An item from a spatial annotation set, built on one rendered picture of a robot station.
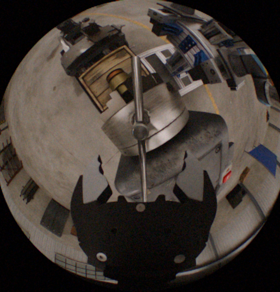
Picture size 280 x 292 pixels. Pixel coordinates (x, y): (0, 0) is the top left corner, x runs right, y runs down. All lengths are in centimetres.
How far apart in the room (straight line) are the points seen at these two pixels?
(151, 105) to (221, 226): 994
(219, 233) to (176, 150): 993
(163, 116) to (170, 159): 12
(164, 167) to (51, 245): 676
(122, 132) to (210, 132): 25
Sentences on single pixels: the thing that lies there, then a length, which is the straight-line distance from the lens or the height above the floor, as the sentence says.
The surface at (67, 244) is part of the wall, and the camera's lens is 667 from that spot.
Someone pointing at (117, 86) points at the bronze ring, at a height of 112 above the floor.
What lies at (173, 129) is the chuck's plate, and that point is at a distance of 21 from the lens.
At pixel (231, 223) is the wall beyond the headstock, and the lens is 1007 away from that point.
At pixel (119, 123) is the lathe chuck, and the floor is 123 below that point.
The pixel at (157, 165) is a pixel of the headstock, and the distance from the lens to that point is 24.
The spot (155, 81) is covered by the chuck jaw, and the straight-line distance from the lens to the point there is 24.
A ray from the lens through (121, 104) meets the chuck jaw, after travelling 32.
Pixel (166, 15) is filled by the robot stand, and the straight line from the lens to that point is 70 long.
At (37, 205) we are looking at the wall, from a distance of 666.
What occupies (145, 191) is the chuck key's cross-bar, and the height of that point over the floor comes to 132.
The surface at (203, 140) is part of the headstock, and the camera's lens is 27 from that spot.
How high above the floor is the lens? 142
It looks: 66 degrees down
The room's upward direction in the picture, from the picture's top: 170 degrees clockwise
